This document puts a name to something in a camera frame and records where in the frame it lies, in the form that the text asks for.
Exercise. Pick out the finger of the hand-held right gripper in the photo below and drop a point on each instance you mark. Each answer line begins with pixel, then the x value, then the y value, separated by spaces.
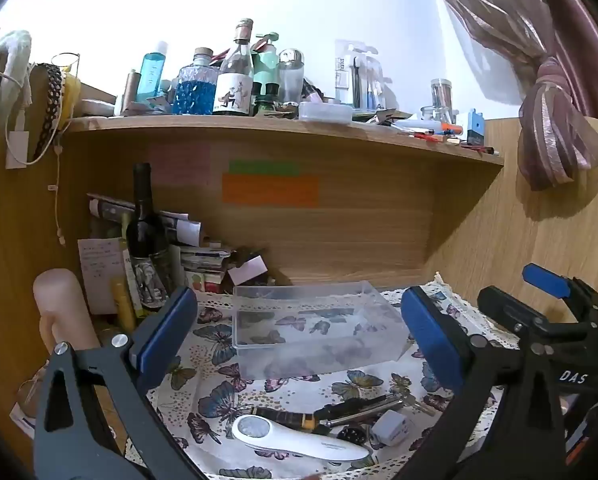
pixel 501 310
pixel 544 280

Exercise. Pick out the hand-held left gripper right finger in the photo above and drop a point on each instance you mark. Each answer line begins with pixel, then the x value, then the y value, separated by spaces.
pixel 431 335

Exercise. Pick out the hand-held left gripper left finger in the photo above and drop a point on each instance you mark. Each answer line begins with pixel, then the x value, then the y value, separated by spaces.
pixel 171 330

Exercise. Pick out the clear plastic container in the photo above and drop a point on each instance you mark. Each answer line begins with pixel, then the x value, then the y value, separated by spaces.
pixel 319 330

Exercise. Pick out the yellow tube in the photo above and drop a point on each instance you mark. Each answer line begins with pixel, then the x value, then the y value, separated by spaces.
pixel 123 307

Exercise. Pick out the stack of small boxes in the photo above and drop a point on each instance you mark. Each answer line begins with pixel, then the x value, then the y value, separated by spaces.
pixel 204 267

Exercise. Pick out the white paper note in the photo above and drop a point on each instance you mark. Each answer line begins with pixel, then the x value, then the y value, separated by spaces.
pixel 99 272

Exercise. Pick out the dark wine bottle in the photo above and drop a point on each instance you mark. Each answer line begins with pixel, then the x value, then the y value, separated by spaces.
pixel 146 240

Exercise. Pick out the rolled magazines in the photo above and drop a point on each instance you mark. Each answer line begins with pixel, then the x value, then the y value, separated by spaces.
pixel 179 227

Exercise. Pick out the white cube adapter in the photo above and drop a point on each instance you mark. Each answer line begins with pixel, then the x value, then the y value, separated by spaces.
pixel 390 429

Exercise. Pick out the pink pillar candle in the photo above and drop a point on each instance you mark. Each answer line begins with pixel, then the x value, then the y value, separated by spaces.
pixel 61 305

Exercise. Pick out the round black object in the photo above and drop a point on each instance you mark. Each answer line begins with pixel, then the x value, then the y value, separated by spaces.
pixel 354 435

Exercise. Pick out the butterfly print tablecloth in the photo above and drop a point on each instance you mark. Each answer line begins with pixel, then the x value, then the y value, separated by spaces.
pixel 279 400

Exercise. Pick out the white handheld device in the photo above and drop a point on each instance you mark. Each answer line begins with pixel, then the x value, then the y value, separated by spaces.
pixel 289 439

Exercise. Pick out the pink sticky note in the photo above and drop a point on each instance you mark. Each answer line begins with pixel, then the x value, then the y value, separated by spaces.
pixel 179 164

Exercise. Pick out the small blue box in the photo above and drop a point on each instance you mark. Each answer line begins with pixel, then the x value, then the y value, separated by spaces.
pixel 475 127

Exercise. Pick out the orange sticky note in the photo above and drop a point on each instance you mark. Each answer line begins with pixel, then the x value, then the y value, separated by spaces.
pixel 270 190

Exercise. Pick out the red pen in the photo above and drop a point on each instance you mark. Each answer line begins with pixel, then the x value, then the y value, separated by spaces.
pixel 429 135

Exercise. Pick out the green sticky note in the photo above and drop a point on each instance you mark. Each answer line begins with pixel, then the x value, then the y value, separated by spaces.
pixel 264 168

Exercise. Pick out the white marker with orange cap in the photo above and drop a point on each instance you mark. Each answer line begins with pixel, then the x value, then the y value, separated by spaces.
pixel 424 125

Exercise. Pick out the glass jar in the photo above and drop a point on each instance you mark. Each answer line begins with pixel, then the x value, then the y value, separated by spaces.
pixel 441 97

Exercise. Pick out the purple striped curtain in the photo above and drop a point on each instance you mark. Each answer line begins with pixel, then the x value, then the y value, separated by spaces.
pixel 554 60

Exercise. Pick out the wooden shelf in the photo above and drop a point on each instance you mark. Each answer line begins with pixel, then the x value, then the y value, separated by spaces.
pixel 279 132

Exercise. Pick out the brown tube bottle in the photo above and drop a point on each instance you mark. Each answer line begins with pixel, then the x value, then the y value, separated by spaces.
pixel 130 91

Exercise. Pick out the blue glass bottle with cork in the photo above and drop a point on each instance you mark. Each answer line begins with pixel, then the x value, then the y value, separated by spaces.
pixel 195 87

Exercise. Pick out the flat clear plastic box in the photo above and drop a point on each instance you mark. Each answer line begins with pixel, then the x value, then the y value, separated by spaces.
pixel 325 111

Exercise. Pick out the teal liquid bottle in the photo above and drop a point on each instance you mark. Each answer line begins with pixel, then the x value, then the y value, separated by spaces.
pixel 151 77

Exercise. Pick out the black patterned headband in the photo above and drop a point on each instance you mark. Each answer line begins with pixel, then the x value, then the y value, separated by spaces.
pixel 51 105

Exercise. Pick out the yellow headband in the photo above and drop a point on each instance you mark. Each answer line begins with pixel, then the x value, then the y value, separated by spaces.
pixel 71 95

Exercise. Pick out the clear bottle with white label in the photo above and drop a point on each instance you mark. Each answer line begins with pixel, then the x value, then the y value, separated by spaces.
pixel 235 80

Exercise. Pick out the toothbrush package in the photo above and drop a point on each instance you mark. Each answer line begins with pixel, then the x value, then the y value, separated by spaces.
pixel 356 75

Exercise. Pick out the clear bottle with silver cap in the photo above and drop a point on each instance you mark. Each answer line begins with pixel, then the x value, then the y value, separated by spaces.
pixel 291 77

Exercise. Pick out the mint green pump bottle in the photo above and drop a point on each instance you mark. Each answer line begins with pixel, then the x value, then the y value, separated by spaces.
pixel 266 65

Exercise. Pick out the white fluffy cloth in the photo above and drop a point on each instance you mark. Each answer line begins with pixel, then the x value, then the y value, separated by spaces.
pixel 14 55

